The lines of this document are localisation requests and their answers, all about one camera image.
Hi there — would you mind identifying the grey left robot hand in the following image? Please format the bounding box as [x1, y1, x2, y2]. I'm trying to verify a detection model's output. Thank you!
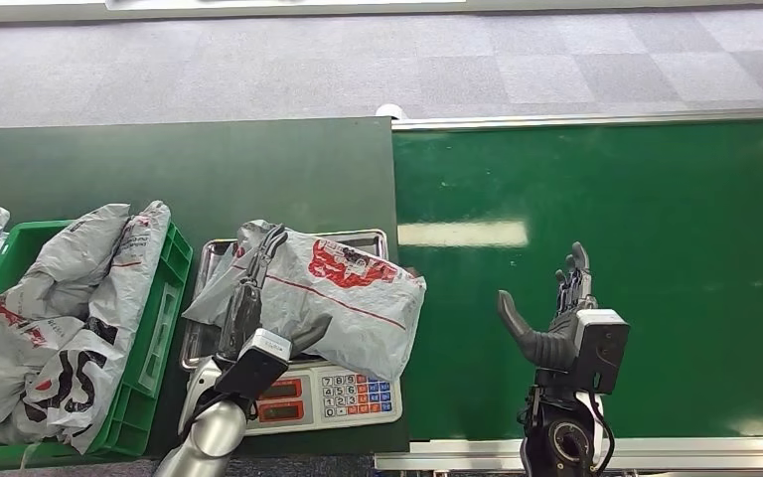
[217, 224, 334, 362]

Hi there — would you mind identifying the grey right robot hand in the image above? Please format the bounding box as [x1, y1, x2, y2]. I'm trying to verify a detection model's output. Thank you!
[496, 241, 597, 374]

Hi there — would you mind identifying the grey package with red logo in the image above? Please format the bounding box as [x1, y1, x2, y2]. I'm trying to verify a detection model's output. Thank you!
[182, 219, 427, 384]

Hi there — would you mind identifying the white package with red text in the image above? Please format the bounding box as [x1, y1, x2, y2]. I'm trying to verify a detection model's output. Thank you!
[88, 200, 174, 334]

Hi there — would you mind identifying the plain grey crumpled package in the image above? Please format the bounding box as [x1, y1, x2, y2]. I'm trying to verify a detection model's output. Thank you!
[0, 204, 133, 319]

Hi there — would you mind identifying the grey package with black letters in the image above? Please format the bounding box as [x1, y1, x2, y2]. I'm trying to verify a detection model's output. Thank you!
[19, 315, 130, 455]

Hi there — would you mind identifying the green conveyor belt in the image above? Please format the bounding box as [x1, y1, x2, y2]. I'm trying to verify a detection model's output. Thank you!
[392, 120, 763, 442]

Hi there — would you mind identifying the crumpled grey package red print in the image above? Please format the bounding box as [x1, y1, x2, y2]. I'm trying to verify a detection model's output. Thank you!
[0, 282, 89, 426]

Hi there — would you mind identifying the electronic scale with steel tray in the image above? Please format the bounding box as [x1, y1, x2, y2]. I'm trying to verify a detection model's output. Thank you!
[179, 229, 403, 437]

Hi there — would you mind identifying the green plastic crate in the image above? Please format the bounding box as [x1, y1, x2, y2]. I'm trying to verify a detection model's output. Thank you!
[0, 221, 195, 465]

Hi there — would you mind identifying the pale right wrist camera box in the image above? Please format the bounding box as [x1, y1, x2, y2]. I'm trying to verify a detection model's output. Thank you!
[572, 307, 632, 395]

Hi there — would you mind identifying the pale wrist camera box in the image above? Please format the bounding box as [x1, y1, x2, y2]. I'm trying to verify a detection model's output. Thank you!
[572, 307, 632, 395]
[215, 327, 293, 401]

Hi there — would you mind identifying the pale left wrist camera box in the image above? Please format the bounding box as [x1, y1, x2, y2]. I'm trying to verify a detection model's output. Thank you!
[215, 327, 293, 401]

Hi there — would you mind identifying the aluminium conveyor rail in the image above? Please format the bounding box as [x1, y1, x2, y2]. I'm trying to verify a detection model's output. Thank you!
[392, 108, 763, 133]
[375, 437, 763, 474]

